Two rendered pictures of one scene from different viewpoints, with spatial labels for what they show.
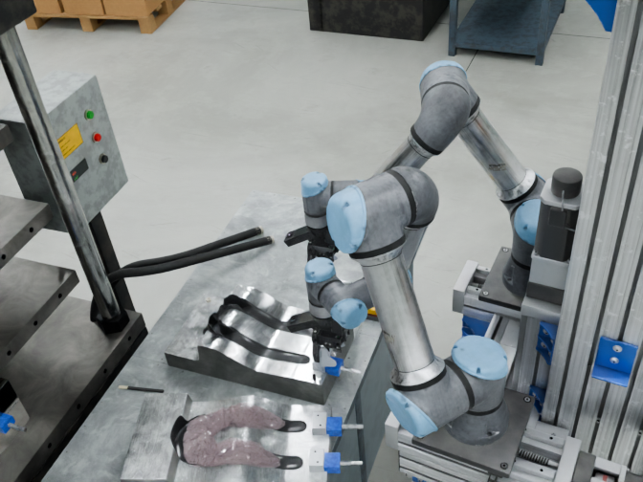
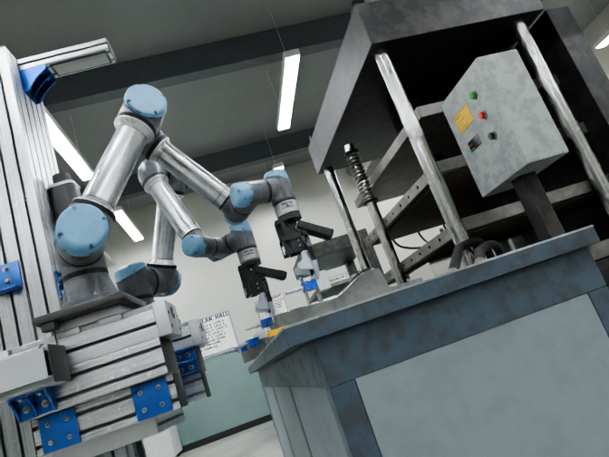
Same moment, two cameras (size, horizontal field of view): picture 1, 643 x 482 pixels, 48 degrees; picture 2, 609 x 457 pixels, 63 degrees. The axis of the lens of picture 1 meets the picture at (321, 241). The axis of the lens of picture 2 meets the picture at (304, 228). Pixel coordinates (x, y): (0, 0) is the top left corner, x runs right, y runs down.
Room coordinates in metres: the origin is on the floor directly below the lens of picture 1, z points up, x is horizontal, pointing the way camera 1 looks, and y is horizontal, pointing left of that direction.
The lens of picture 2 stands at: (2.81, -0.87, 0.73)
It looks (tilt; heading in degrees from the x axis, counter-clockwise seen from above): 14 degrees up; 142
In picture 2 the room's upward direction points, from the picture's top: 19 degrees counter-clockwise
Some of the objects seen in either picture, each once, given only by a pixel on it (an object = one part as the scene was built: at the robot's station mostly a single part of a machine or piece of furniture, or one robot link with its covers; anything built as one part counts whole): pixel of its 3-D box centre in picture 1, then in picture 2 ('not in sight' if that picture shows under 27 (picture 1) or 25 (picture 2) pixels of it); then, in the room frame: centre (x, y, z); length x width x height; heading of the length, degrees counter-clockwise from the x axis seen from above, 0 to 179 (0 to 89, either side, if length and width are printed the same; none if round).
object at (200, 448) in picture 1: (231, 434); not in sight; (1.13, 0.28, 0.90); 0.26 x 0.18 x 0.08; 83
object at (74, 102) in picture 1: (111, 277); (566, 267); (1.97, 0.76, 0.74); 0.30 x 0.22 x 1.47; 155
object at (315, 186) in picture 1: (316, 193); (278, 189); (1.64, 0.00, 1.25); 0.09 x 0.08 x 0.11; 82
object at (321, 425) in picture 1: (338, 427); (250, 343); (1.15, 0.01, 0.86); 0.13 x 0.05 x 0.05; 83
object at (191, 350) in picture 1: (258, 337); (343, 304); (1.48, 0.21, 0.87); 0.50 x 0.26 x 0.14; 65
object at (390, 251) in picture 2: not in sight; (391, 253); (1.01, 1.02, 1.10); 0.05 x 0.05 x 1.30
